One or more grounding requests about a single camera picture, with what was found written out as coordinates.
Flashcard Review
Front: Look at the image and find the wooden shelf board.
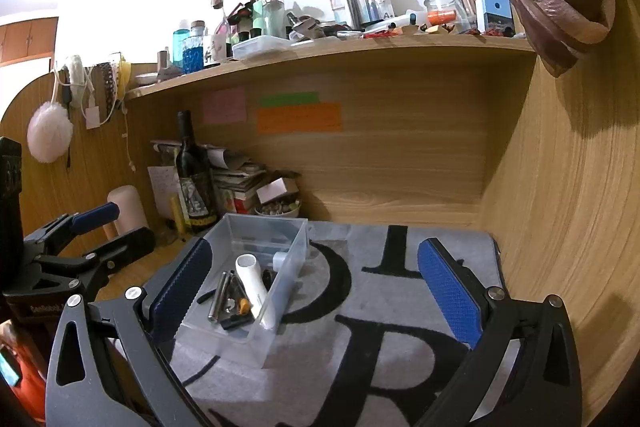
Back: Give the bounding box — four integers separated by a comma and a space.
124, 38, 543, 100

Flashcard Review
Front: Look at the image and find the small white paper box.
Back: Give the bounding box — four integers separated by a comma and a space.
256, 177, 300, 204

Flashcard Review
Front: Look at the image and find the red cloth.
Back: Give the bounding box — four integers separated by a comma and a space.
0, 322, 48, 413

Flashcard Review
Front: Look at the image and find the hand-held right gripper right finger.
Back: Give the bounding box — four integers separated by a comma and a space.
417, 237, 583, 427

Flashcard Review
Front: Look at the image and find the dark wine bottle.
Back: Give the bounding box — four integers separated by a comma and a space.
175, 109, 218, 233

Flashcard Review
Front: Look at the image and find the yellow stick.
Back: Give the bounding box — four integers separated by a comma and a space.
170, 194, 187, 235

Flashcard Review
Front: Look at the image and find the white rectangular tray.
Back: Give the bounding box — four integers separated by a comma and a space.
232, 36, 293, 60

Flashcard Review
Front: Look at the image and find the grey mat with black letters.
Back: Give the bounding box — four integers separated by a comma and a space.
170, 221, 503, 427

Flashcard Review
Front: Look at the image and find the wooden cabinet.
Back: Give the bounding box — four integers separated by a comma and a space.
0, 18, 60, 68

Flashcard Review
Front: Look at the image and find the green sticky note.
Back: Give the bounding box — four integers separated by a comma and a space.
259, 92, 320, 108

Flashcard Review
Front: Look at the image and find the glass candle jar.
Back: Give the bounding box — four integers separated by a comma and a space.
424, 0, 461, 28

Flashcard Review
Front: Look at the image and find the green bottle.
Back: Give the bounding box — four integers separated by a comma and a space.
252, 0, 273, 38

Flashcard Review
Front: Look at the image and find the white hanging brush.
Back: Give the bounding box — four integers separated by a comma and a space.
67, 54, 86, 108

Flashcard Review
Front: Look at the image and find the white paper note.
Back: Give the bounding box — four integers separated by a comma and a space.
147, 165, 181, 220

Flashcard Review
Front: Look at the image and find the patterned band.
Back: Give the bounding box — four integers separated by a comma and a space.
95, 62, 121, 118

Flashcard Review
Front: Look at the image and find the black rectangular item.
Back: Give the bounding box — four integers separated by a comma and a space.
219, 314, 251, 332

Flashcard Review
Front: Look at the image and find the white tube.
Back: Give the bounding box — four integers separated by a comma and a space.
235, 253, 281, 332

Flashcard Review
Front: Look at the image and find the teal bottle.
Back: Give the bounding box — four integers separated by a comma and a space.
173, 21, 191, 68

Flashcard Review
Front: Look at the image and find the clear bottle white cap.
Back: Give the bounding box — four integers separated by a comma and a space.
264, 0, 287, 38

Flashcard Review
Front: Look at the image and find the white bath puff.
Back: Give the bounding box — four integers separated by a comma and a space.
26, 101, 71, 164

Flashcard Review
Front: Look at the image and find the white marker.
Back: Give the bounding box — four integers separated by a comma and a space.
372, 11, 428, 30

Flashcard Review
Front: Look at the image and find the cream mug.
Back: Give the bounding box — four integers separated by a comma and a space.
107, 185, 150, 240

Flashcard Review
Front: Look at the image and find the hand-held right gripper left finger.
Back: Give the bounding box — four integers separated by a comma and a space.
45, 237, 213, 427

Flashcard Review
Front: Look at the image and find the stack of books and papers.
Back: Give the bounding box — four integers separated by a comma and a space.
150, 138, 301, 214

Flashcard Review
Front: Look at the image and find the orange sticky note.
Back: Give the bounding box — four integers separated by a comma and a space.
256, 103, 343, 135

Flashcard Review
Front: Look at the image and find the glass bottle with cork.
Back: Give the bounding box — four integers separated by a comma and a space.
210, 0, 236, 58

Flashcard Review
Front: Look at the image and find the clear plastic storage box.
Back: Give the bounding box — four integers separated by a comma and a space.
177, 213, 310, 369

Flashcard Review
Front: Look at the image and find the pink sticky note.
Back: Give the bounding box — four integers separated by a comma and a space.
202, 87, 247, 125

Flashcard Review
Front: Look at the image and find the silver stapler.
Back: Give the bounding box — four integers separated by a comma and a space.
292, 17, 323, 42

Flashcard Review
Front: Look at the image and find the blue white box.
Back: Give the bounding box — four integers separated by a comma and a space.
475, 0, 516, 34

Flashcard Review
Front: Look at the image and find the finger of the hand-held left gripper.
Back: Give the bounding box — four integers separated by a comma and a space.
25, 202, 121, 258
35, 227, 156, 301

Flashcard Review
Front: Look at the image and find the blue textured bottle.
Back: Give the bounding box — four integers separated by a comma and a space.
182, 21, 206, 74

